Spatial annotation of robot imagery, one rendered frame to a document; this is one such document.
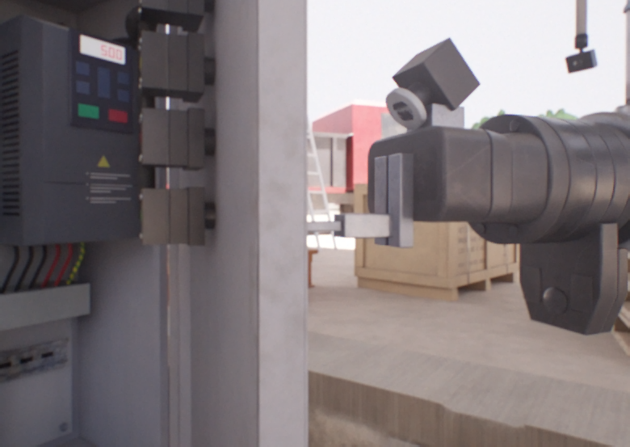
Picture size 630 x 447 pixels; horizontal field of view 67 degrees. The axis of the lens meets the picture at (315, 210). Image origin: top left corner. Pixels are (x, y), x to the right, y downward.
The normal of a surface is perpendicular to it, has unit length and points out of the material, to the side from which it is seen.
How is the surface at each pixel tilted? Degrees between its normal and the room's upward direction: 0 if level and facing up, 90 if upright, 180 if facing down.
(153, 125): 90
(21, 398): 90
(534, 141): 56
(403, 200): 90
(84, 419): 90
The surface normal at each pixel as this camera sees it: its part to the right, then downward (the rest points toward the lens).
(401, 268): -0.70, 0.01
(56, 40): 0.82, 0.00
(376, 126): 0.37, -0.05
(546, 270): -0.93, 0.00
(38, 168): -0.40, 0.01
